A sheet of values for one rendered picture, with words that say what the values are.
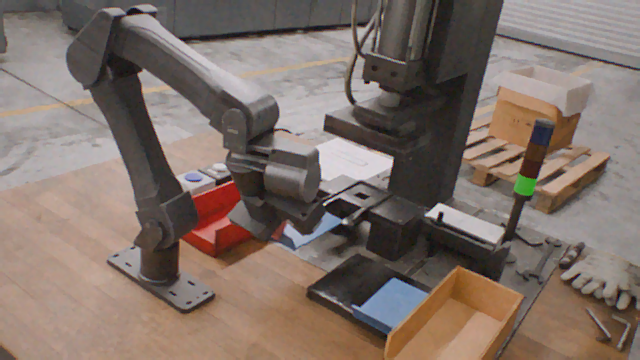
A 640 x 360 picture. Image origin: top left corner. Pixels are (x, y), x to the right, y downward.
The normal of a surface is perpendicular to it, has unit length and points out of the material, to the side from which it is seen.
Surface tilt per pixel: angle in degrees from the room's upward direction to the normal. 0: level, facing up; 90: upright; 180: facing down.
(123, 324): 0
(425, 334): 0
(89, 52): 90
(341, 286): 0
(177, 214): 61
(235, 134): 90
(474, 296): 90
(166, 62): 87
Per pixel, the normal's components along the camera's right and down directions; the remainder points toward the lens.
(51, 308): 0.14, -0.89
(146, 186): -0.42, 0.15
